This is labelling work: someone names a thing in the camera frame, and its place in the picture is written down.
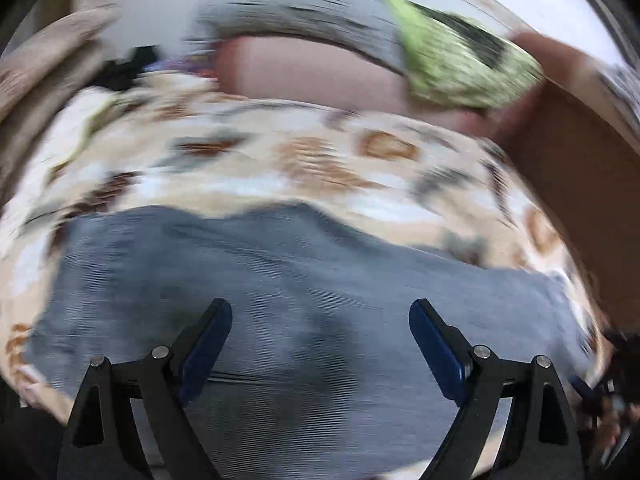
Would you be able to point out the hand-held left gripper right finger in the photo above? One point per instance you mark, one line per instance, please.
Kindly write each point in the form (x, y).
(440, 352)

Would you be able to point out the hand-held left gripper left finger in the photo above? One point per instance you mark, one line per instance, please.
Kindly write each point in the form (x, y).
(202, 355)

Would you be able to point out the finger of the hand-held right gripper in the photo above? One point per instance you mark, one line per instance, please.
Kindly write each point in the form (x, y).
(584, 389)

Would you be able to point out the blue denim pants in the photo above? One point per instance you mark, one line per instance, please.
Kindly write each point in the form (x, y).
(280, 310)

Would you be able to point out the cream leaf-print blanket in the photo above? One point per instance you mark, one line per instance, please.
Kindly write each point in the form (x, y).
(280, 160)

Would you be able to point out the brown wooden furniture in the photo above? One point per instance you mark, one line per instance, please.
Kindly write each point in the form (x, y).
(585, 160)

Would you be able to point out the green cloth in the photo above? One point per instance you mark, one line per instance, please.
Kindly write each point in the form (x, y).
(450, 60)

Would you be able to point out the purple cloth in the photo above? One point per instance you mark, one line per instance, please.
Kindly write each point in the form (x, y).
(187, 62)

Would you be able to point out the black cloth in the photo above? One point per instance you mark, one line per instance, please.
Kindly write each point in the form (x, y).
(127, 67)

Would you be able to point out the pink pillow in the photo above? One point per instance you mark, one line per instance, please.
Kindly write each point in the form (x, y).
(310, 72)

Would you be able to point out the beige patterned cushion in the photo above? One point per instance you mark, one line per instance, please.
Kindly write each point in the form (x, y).
(40, 60)

